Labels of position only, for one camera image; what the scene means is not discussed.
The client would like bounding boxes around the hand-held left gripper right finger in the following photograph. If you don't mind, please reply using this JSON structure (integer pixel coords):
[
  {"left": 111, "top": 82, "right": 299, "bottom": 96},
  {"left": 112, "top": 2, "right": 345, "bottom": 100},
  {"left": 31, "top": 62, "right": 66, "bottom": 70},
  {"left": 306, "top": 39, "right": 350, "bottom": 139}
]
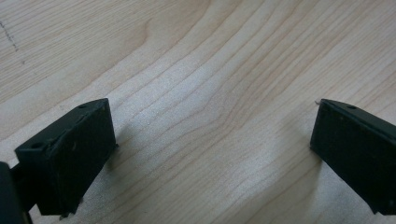
[{"left": 309, "top": 98, "right": 396, "bottom": 217}]

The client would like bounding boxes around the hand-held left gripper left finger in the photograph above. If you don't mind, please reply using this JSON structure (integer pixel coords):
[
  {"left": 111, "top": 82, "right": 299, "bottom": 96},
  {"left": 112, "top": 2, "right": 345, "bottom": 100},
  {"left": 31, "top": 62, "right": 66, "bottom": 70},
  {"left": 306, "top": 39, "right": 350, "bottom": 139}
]
[{"left": 14, "top": 97, "right": 119, "bottom": 218}]

